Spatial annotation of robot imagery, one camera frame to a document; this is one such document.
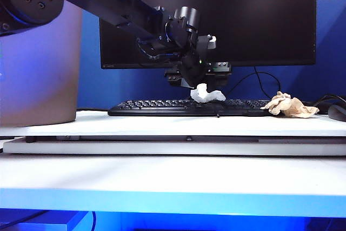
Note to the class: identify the white desk riser platform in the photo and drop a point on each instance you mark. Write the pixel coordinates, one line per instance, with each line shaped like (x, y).
(162, 126)

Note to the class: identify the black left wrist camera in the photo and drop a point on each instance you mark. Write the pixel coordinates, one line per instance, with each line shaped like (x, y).
(207, 42)

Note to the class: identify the pink plastic trash can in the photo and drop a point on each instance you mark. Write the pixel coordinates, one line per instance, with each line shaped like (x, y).
(40, 79)

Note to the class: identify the elongated white paper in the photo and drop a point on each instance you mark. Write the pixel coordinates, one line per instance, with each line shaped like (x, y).
(206, 95)

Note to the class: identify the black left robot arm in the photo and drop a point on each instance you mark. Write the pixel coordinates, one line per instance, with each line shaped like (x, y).
(108, 3)

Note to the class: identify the brown paper ball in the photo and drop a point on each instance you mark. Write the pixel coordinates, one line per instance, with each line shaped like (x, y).
(286, 106)

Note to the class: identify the black Logitech keyboard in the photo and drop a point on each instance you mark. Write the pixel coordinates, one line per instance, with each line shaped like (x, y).
(151, 108)

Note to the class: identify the white box under table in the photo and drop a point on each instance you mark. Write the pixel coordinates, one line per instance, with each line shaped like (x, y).
(78, 221)

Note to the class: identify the black ASUS monitor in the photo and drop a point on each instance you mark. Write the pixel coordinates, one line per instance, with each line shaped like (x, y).
(256, 17)
(121, 87)

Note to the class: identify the black Logitech mouse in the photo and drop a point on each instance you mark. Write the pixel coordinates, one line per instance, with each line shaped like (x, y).
(338, 114)

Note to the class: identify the white keyboard tray board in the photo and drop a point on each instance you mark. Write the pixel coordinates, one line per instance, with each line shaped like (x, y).
(162, 148)

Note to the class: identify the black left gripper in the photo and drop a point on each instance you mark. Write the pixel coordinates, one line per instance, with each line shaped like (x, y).
(193, 70)

